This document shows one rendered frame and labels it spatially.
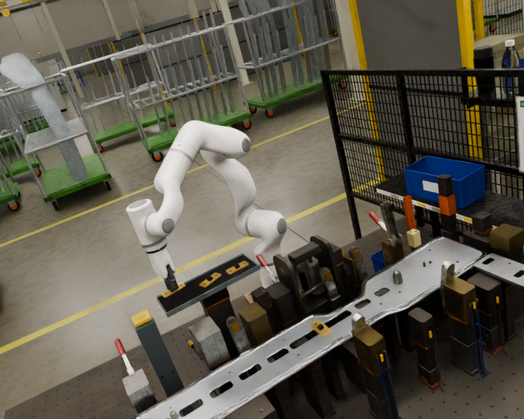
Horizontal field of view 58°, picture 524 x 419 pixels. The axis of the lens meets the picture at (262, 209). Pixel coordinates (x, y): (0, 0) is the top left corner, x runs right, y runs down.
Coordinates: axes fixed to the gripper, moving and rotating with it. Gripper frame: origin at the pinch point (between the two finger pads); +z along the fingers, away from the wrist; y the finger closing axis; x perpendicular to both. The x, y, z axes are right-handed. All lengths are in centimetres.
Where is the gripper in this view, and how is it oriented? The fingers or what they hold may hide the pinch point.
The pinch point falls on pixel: (171, 283)
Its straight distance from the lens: 167.6
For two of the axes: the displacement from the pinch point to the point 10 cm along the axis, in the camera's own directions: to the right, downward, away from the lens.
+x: 7.9, -4.3, 4.3
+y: 5.5, 2.0, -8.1
